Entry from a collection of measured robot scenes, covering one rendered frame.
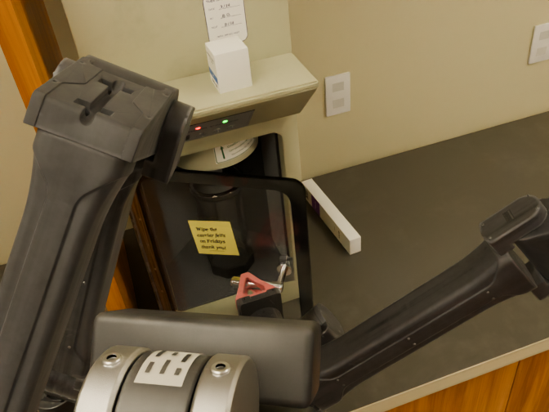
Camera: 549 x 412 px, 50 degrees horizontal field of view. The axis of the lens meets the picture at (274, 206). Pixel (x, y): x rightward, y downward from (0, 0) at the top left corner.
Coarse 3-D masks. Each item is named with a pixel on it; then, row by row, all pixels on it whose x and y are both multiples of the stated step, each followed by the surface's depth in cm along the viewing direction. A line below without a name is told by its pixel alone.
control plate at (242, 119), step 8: (248, 112) 87; (216, 120) 86; (232, 120) 89; (240, 120) 91; (248, 120) 92; (192, 128) 87; (200, 128) 88; (208, 128) 90; (216, 128) 91; (224, 128) 92; (192, 136) 91; (200, 136) 92
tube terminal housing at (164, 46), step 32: (64, 0) 78; (96, 0) 80; (128, 0) 81; (160, 0) 82; (192, 0) 84; (256, 0) 87; (96, 32) 82; (128, 32) 84; (160, 32) 85; (192, 32) 87; (256, 32) 90; (288, 32) 92; (128, 64) 86; (160, 64) 88; (192, 64) 89; (256, 128) 100; (288, 128) 102; (288, 160) 106
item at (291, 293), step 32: (160, 192) 95; (192, 192) 94; (224, 192) 92; (256, 192) 90; (288, 192) 88; (160, 224) 100; (256, 224) 94; (288, 224) 93; (160, 256) 106; (192, 256) 103; (224, 256) 101; (256, 256) 99; (288, 256) 97; (192, 288) 109; (224, 288) 107; (288, 288) 102
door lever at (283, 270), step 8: (280, 264) 99; (280, 272) 98; (288, 272) 99; (232, 280) 97; (248, 280) 97; (264, 280) 97; (272, 280) 97; (280, 280) 97; (248, 288) 97; (256, 288) 97; (280, 288) 95
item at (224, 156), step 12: (228, 144) 103; (240, 144) 105; (252, 144) 107; (192, 156) 104; (204, 156) 103; (216, 156) 103; (228, 156) 104; (240, 156) 105; (192, 168) 104; (204, 168) 104; (216, 168) 104
